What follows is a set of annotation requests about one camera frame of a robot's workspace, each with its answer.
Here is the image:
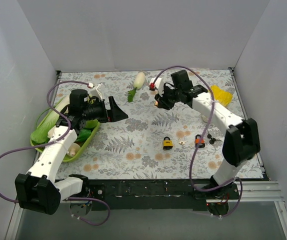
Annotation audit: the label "yellow napa cabbage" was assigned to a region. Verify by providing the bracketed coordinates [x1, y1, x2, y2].
[210, 85, 233, 107]

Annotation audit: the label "yellow padlock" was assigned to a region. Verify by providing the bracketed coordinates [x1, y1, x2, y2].
[163, 136, 174, 150]

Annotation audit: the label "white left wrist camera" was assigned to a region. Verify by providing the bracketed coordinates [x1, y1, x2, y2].
[87, 82, 104, 101]

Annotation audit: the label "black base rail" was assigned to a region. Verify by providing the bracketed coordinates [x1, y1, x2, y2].
[69, 179, 240, 211]

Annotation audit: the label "green napa cabbage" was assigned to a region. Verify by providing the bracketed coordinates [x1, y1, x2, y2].
[30, 95, 70, 146]

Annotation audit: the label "orange padlock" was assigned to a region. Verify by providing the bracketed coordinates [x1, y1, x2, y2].
[195, 134, 206, 148]

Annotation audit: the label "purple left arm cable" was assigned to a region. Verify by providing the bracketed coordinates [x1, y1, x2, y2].
[0, 80, 111, 226]

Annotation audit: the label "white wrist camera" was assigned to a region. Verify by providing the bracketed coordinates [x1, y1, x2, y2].
[87, 82, 104, 101]
[148, 77, 165, 97]

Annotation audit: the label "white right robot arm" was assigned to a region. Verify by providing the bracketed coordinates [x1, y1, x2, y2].
[148, 67, 261, 199]

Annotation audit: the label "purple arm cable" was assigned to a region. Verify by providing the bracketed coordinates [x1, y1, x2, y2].
[0, 80, 111, 226]
[149, 65, 244, 218]

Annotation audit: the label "green plastic basket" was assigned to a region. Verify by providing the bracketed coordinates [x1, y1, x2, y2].
[30, 108, 100, 163]

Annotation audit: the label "white radish with leaves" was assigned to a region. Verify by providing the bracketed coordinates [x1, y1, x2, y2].
[127, 72, 146, 103]

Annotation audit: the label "floral table mat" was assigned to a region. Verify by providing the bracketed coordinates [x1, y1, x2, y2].
[34, 68, 264, 180]

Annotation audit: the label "toy mushroom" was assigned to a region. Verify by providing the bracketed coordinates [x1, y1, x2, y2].
[67, 143, 81, 157]

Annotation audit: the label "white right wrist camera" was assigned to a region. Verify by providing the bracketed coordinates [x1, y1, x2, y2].
[148, 77, 165, 97]

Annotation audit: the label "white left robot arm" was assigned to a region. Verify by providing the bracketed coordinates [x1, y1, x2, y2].
[14, 89, 128, 215]

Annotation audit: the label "black keys of orange padlock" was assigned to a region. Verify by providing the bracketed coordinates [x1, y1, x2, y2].
[207, 133, 221, 145]

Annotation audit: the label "green bok choy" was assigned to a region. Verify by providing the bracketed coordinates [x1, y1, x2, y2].
[75, 128, 92, 142]

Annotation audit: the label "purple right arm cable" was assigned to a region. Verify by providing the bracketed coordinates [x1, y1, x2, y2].
[149, 65, 244, 218]

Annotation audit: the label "round green cabbage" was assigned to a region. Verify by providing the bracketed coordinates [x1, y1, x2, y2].
[85, 119, 99, 129]

